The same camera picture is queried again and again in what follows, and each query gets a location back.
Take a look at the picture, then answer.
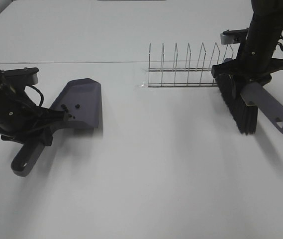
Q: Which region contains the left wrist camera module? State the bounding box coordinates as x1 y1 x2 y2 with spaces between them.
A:
2 67 39 86

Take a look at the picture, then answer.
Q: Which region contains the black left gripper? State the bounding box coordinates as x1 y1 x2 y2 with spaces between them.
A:
0 94 66 146

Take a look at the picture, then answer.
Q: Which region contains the metal wire dish rack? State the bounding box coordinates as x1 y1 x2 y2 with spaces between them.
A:
145 43 235 88

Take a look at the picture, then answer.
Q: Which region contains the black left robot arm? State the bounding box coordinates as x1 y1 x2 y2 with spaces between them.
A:
0 67 66 146

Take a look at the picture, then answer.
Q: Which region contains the grey plastic dustpan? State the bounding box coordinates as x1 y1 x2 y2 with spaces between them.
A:
11 78 101 177

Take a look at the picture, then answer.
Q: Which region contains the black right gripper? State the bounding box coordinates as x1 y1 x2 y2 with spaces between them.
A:
211 37 283 80

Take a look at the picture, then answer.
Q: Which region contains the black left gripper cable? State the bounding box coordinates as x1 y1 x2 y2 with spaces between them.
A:
24 85 45 109

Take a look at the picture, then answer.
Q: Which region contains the grey hand brush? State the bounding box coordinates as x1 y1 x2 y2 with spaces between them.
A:
215 75 283 135

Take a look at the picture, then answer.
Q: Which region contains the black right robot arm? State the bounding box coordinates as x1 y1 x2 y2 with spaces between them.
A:
211 0 283 80

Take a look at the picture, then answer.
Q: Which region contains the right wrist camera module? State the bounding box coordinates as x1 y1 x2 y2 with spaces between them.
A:
220 28 249 45

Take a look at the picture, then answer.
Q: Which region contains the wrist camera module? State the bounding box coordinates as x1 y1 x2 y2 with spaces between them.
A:
220 28 249 45
2 67 39 86

